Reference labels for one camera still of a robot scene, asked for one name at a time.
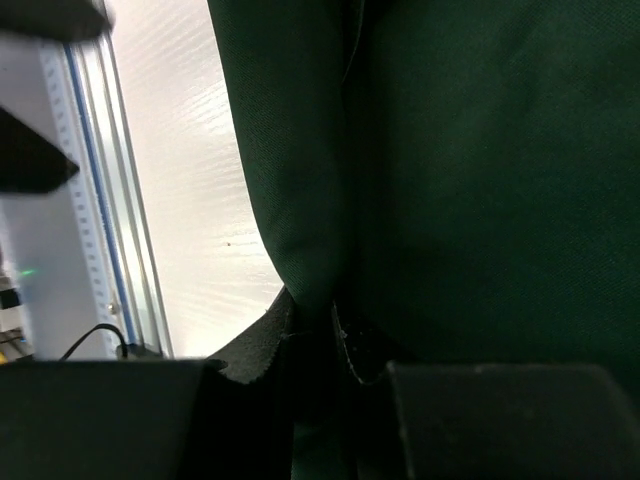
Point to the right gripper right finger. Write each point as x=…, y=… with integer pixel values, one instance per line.
x=402, y=419

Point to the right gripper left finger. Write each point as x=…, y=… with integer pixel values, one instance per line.
x=223, y=417

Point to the dark green cloth napkin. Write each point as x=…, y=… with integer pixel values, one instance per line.
x=459, y=179

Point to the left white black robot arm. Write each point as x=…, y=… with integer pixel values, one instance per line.
x=30, y=162

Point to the white slotted cable duct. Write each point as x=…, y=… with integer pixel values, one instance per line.
x=82, y=286

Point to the aluminium mounting rail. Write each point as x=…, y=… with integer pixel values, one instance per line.
x=111, y=165

